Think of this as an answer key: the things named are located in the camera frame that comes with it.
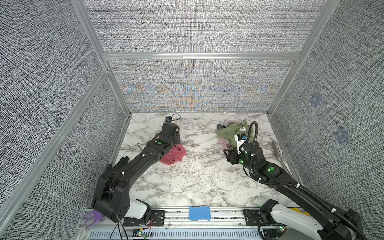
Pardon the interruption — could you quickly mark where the black corrugated cable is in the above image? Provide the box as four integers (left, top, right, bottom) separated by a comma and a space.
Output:
247, 121, 368, 240

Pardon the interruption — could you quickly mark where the purple plastic tool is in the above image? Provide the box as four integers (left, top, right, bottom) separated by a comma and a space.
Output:
84, 210, 104, 230

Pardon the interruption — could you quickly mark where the black spatula yellow handle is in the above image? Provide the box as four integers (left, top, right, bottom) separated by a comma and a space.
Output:
112, 157, 129, 172

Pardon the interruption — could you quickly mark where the light pink ribbed cloth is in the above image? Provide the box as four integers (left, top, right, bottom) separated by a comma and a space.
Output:
219, 137, 237, 150

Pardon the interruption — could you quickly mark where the dark pink ribbed cloth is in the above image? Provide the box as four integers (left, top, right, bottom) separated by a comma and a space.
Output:
160, 144, 187, 165

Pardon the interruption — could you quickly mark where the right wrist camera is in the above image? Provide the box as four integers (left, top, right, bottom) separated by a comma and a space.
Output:
235, 133, 248, 154

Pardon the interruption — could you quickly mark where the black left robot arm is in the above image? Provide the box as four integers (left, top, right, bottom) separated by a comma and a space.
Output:
92, 122, 180, 223

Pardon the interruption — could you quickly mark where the blue sponge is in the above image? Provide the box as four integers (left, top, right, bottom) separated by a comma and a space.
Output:
188, 206, 211, 221

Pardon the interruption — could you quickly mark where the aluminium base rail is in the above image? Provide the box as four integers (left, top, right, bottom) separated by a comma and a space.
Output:
75, 207, 261, 240

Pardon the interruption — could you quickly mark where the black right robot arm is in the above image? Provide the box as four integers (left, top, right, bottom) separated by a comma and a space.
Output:
224, 143, 367, 240

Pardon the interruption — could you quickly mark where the dark sock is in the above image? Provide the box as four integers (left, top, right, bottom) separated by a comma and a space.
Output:
217, 124, 226, 130

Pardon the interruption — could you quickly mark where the olive green cloth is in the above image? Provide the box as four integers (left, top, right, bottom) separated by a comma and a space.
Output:
216, 120, 249, 147

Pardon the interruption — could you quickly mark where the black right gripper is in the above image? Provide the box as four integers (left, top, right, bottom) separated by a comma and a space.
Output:
223, 145, 257, 175

